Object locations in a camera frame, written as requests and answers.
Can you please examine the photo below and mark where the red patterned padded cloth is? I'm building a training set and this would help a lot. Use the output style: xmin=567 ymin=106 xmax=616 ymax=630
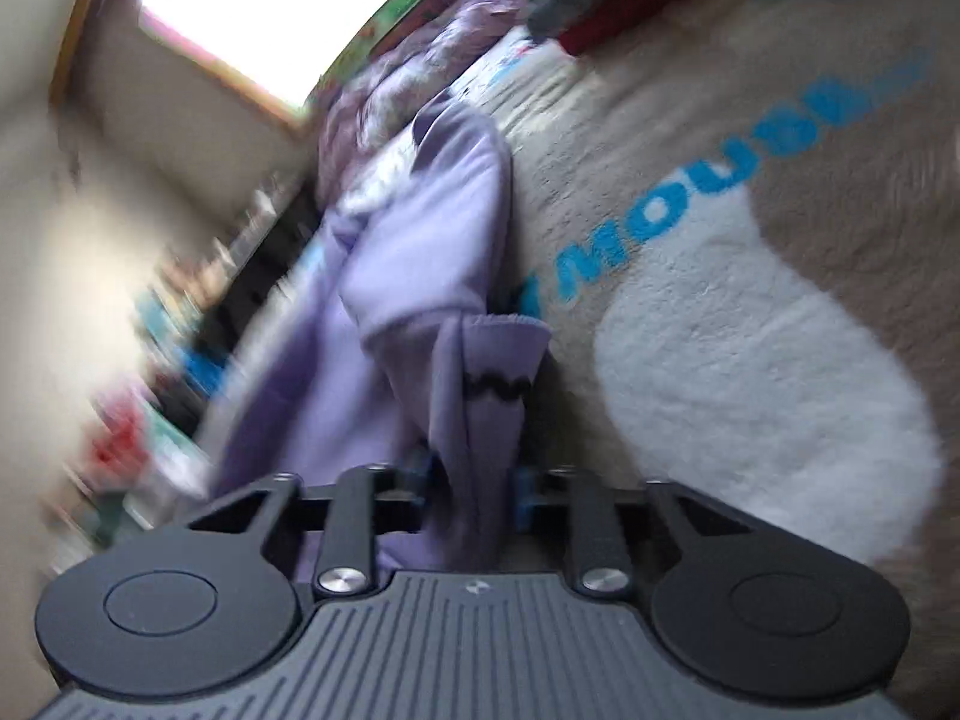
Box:
xmin=88 ymin=418 xmax=152 ymax=475

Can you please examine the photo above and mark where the purple floral quilt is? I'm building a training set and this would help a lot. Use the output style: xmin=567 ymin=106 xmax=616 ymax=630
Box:
xmin=311 ymin=0 xmax=542 ymax=205

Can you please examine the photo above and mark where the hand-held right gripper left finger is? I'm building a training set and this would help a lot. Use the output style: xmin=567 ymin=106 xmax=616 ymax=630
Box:
xmin=187 ymin=454 xmax=452 ymax=599

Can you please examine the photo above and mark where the red folded garment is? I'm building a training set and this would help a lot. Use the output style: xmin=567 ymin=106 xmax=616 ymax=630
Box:
xmin=559 ymin=0 xmax=730 ymax=59

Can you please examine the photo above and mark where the purple sweatshirt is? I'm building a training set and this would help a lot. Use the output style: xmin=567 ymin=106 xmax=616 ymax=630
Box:
xmin=199 ymin=94 xmax=554 ymax=572

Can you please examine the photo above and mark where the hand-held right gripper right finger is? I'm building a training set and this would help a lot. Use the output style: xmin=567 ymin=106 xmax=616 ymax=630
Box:
xmin=512 ymin=463 xmax=760 ymax=599

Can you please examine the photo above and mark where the colourful foam wall panel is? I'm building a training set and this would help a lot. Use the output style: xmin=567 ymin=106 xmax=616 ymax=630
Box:
xmin=315 ymin=0 xmax=482 ymax=92

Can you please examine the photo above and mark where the black desk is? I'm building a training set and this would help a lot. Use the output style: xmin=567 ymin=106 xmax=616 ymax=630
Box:
xmin=201 ymin=186 xmax=325 ymax=392

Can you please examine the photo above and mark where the printed cartoon blanket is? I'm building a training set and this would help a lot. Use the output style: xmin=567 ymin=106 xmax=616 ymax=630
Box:
xmin=442 ymin=0 xmax=960 ymax=695

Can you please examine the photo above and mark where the window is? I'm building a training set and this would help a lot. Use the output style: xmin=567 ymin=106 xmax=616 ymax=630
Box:
xmin=137 ymin=0 xmax=460 ymax=122

